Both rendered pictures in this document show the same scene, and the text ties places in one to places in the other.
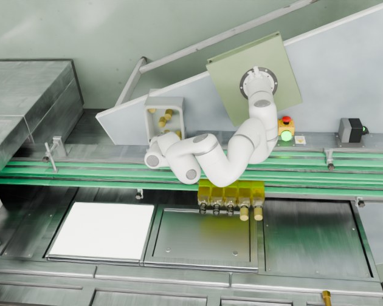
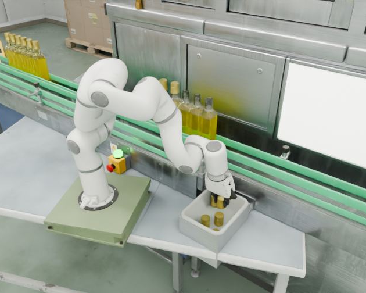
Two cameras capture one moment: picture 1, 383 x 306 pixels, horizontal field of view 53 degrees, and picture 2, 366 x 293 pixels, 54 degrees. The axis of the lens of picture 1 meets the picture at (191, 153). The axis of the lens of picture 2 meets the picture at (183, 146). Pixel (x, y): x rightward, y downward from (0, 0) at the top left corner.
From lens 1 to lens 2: 100 cm
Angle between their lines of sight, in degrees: 40
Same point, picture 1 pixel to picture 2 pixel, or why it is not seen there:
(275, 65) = (71, 203)
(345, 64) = (36, 183)
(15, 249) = not seen: outside the picture
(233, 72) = (105, 216)
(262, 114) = (75, 133)
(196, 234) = (233, 87)
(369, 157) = not seen: hidden behind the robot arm
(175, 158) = (139, 93)
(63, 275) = not seen: outside the picture
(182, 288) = (248, 22)
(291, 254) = (161, 52)
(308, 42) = (39, 210)
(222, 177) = (107, 61)
